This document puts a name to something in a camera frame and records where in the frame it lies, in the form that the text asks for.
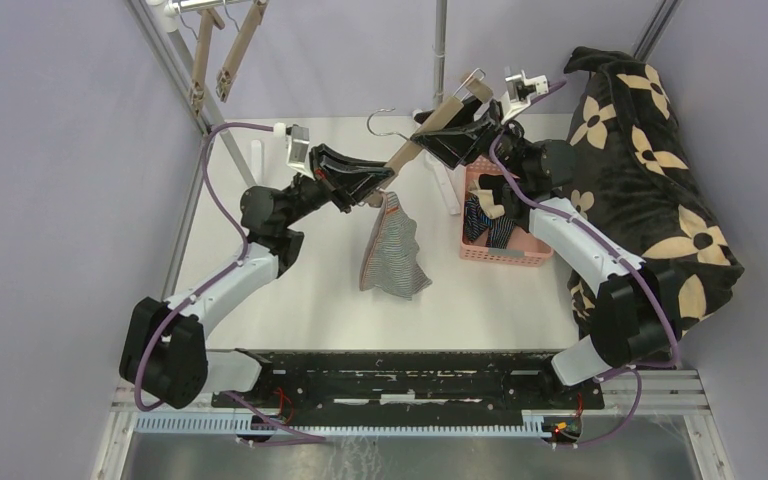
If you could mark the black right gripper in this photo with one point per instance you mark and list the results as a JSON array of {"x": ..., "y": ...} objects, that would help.
[{"x": 467, "y": 138}]

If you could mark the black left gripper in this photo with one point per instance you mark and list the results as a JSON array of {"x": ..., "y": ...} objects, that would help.
[{"x": 353, "y": 187}]

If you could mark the wooden clip hanger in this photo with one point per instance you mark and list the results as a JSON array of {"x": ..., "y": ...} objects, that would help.
[
  {"x": 209, "y": 20},
  {"x": 229, "y": 70},
  {"x": 472, "y": 85}
]

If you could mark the black underwear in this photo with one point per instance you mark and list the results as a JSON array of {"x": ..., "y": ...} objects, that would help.
[{"x": 497, "y": 197}]

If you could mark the dark striped underwear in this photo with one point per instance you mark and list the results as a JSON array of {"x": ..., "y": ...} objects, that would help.
[{"x": 476, "y": 222}]

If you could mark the grey striped underwear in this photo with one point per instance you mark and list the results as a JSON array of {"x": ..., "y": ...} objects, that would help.
[{"x": 390, "y": 261}]

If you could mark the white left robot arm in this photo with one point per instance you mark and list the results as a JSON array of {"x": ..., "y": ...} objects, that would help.
[{"x": 165, "y": 351}]

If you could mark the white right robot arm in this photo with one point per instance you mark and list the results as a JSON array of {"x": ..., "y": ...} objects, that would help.
[{"x": 634, "y": 319}]

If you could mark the pink plastic basket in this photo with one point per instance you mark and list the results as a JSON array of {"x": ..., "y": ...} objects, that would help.
[{"x": 523, "y": 249}]

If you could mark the black floral blanket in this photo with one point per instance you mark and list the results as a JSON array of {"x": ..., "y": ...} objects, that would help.
[{"x": 633, "y": 182}]

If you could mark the silver clothes rack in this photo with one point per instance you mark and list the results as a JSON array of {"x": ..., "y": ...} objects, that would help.
[{"x": 159, "y": 20}]

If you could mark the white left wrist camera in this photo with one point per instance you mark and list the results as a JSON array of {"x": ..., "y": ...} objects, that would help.
[{"x": 297, "y": 147}]

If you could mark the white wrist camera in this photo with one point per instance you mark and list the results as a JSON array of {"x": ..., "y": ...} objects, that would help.
[
  {"x": 520, "y": 91},
  {"x": 297, "y": 147}
]

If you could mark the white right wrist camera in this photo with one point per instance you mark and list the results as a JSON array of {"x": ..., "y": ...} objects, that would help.
[{"x": 520, "y": 91}]

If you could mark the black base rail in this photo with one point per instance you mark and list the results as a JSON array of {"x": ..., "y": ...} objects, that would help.
[{"x": 413, "y": 388}]

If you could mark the white cable duct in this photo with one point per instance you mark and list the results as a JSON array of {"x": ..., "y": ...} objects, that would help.
[{"x": 243, "y": 423}]

